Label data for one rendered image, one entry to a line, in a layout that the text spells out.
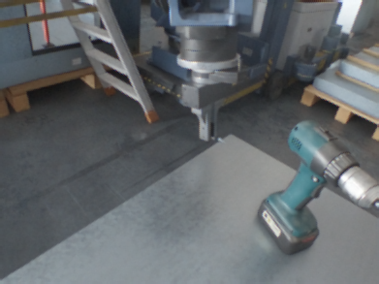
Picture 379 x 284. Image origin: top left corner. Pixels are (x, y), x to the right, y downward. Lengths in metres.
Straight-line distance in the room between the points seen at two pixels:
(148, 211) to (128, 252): 0.10
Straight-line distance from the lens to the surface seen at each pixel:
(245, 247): 0.55
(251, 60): 2.48
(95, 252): 0.53
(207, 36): 0.56
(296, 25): 2.63
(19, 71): 2.29
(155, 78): 2.06
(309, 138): 0.46
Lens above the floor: 1.09
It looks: 36 degrees down
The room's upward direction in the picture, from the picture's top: 8 degrees clockwise
